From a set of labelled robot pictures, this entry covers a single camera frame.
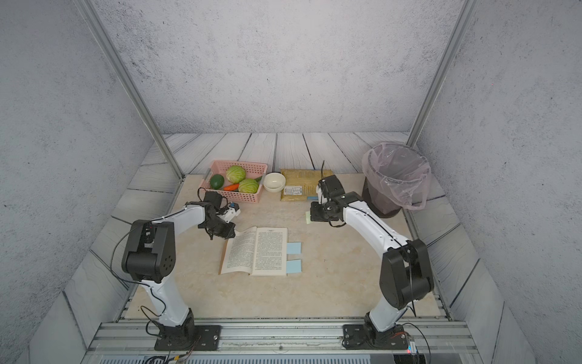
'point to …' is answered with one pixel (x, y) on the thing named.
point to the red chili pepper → (232, 187)
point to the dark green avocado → (217, 181)
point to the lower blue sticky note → (294, 266)
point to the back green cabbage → (236, 174)
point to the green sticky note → (308, 218)
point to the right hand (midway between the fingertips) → (315, 213)
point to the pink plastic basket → (255, 171)
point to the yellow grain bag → (301, 184)
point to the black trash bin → (379, 201)
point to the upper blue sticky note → (294, 248)
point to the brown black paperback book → (259, 251)
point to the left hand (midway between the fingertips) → (235, 233)
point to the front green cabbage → (248, 186)
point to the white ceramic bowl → (274, 182)
